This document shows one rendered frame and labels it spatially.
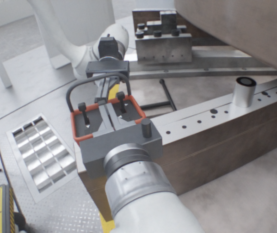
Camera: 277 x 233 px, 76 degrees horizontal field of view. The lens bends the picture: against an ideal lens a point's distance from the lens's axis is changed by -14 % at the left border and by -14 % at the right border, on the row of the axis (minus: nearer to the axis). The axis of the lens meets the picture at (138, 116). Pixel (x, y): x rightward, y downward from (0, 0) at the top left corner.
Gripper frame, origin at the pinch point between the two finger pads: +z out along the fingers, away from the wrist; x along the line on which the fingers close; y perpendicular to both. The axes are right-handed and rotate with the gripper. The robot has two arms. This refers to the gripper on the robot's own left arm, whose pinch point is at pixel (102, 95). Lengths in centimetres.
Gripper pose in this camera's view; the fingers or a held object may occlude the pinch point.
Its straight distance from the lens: 56.3
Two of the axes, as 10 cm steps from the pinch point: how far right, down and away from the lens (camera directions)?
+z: -0.3, 7.8, -6.3
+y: 0.3, 6.3, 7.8
